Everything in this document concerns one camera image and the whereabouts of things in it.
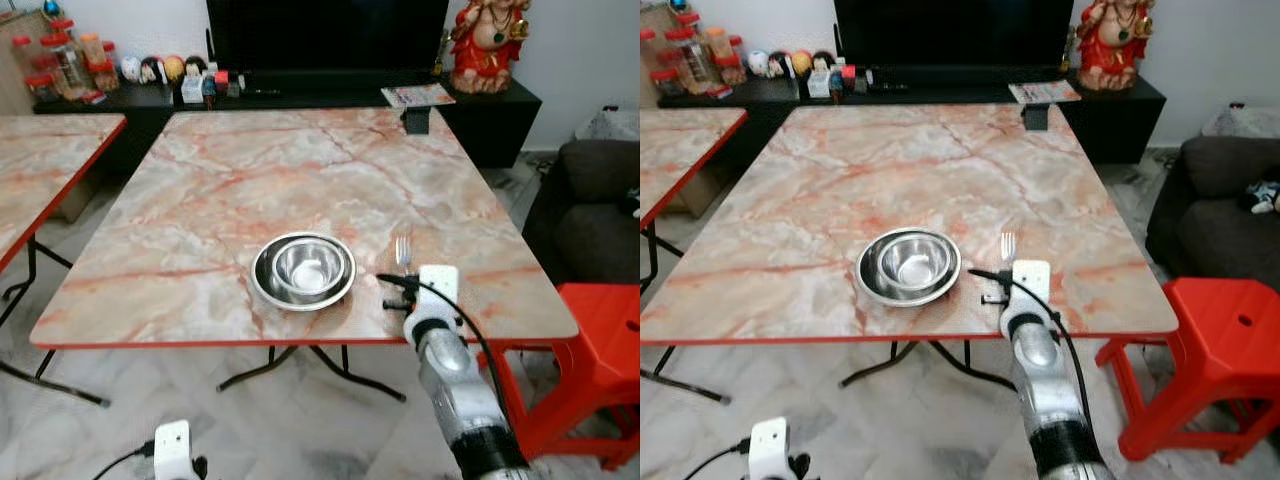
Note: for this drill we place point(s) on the dark grey sofa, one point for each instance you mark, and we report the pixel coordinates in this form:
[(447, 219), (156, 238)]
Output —
[(1210, 220), (590, 200)]

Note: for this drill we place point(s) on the small black stand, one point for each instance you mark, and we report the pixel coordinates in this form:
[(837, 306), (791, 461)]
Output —
[(417, 120), (1036, 116)]

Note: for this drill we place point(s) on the tall red-lid plastic jar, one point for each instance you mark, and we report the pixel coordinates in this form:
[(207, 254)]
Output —
[(65, 65), (693, 58)]

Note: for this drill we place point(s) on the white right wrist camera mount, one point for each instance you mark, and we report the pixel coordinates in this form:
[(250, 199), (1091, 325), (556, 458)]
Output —
[(440, 285), (1030, 280)]

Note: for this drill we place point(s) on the white round plush toy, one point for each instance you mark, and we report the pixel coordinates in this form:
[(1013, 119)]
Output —
[(131, 68), (759, 62)]

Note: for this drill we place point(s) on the steel fork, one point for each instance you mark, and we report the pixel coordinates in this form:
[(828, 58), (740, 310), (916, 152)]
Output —
[(1008, 245), (403, 250)]

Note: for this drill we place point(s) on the orange-lid plastic jar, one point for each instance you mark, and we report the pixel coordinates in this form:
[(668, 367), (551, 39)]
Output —
[(92, 50), (718, 45)]

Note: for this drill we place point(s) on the yellow bear plush toy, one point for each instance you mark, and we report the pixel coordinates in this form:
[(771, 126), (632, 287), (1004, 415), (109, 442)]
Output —
[(174, 67), (802, 62)]

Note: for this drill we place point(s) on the red plastic stool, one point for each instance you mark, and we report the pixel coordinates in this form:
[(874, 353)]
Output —
[(590, 340), (1220, 330)]

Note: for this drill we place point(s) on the black folding table legs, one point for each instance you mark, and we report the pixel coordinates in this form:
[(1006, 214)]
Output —
[(245, 377), (60, 384), (700, 389), (865, 375)]

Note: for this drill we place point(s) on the small white box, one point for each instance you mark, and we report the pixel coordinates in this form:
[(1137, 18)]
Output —
[(819, 84), (192, 90)]

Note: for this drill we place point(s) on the grey cushion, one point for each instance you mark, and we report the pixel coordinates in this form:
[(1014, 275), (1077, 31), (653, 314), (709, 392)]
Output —
[(610, 122), (1245, 120)]

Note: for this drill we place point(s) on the black television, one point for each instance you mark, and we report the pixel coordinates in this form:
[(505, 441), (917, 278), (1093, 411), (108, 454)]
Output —
[(330, 35), (950, 30)]

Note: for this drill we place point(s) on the small red-lid plastic jar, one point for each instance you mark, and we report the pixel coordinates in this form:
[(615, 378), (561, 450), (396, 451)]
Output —
[(668, 80), (40, 87)]

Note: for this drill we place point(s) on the black mouse plush toy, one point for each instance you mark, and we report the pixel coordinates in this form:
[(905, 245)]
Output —
[(152, 70), (195, 68), (823, 63), (780, 64)]

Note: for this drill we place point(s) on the printed paper pamphlet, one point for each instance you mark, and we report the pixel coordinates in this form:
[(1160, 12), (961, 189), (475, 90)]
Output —
[(1045, 92), (418, 96)]

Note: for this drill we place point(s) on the black white plush toy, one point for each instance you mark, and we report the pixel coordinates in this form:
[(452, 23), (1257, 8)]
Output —
[(1262, 197)]

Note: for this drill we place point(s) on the red gold deity statue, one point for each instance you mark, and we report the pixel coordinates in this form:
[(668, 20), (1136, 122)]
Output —
[(488, 45), (1115, 40)]

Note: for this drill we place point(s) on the steel bowl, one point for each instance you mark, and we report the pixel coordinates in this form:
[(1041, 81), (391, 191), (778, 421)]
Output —
[(310, 265), (915, 260)]

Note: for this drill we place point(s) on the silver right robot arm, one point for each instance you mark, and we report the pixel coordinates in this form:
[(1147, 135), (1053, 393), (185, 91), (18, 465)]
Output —
[(1050, 390), (460, 390)]

